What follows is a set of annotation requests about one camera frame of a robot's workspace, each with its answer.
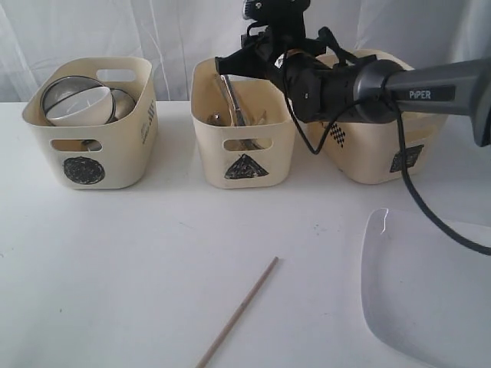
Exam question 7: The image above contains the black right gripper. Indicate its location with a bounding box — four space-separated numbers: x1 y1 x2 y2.
214 32 361 123

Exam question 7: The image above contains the cream bin circle mark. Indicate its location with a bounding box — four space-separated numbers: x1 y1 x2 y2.
22 57 158 189

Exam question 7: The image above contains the wooden chopstick short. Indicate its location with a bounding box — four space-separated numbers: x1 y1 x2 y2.
195 256 279 368

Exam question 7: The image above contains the steel mug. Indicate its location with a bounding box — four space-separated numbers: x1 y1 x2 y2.
110 88 136 123
81 140 102 152

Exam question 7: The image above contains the cream bin triangle mark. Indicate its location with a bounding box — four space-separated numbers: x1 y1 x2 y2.
191 59 296 189

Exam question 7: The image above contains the cream bin square mark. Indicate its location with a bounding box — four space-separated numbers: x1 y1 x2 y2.
302 49 450 186

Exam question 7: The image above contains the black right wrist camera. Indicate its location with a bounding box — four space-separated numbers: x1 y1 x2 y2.
242 0 311 39

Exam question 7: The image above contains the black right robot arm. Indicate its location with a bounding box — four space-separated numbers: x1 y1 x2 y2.
215 27 490 147

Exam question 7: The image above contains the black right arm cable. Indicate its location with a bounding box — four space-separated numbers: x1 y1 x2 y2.
282 25 491 257

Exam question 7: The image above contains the white ceramic bowl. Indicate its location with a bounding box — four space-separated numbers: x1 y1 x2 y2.
45 87 114 127

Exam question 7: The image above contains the white square plate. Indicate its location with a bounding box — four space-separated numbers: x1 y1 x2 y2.
361 208 490 367

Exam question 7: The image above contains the steel table knife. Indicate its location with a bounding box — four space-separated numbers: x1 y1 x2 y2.
215 74 247 127

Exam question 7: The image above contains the stainless steel bowl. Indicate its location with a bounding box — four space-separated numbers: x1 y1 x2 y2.
41 75 114 125

